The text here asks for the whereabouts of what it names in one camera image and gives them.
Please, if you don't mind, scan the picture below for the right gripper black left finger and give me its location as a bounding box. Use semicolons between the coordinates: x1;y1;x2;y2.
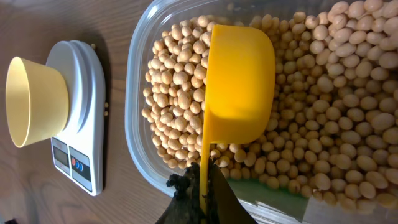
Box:
156;162;205;224

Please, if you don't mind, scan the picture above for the clear plastic container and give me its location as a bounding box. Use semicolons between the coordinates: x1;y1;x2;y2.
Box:
125;0;397;224

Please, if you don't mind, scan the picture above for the yellow bowl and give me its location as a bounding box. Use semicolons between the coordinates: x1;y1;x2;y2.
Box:
6;57;69;148

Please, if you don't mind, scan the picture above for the soybeans pile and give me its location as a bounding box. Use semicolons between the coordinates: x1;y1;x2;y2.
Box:
141;0;397;214

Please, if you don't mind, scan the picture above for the white digital kitchen scale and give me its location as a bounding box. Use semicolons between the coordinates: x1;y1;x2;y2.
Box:
46;40;106;196

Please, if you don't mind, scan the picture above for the yellow measuring scoop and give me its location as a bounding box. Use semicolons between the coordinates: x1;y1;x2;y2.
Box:
200;24;275;212

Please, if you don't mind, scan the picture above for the green tape piece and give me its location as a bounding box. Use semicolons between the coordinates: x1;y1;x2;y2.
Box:
228;179;308;221

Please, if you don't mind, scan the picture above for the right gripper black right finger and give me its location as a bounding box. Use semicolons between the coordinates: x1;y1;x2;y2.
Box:
207;159;257;224

